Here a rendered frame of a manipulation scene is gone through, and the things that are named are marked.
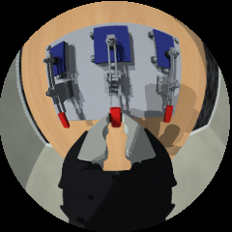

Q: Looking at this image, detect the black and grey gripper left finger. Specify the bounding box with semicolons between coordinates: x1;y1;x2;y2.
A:
58;113;111;189

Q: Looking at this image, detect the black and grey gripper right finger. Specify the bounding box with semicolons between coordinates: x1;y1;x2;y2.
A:
121;112;177;188

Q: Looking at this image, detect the grey flat plate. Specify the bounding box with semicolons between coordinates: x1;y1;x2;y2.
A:
49;22;174;121

